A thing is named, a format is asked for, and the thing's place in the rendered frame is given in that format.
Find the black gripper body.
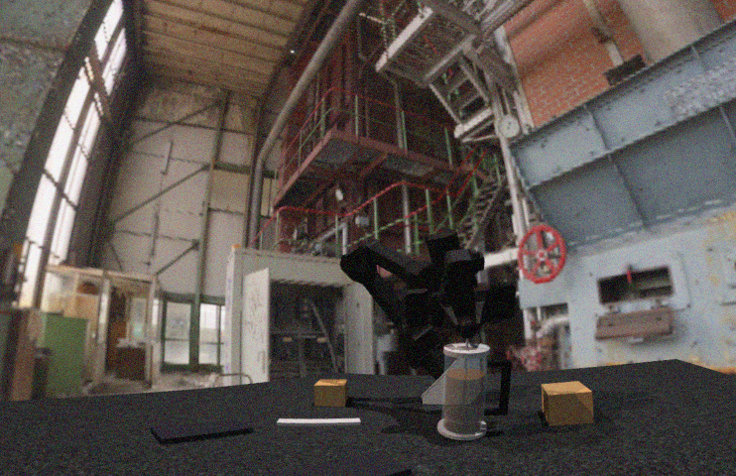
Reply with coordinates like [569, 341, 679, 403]
[404, 281, 516, 326]

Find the tan cube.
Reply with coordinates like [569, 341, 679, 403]
[541, 381, 594, 426]
[314, 379, 348, 407]

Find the glass french press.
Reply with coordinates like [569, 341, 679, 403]
[437, 319, 512, 441]

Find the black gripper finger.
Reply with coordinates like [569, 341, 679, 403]
[430, 292, 459, 331]
[474, 289, 493, 329]

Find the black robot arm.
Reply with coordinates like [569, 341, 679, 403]
[340, 229, 485, 383]

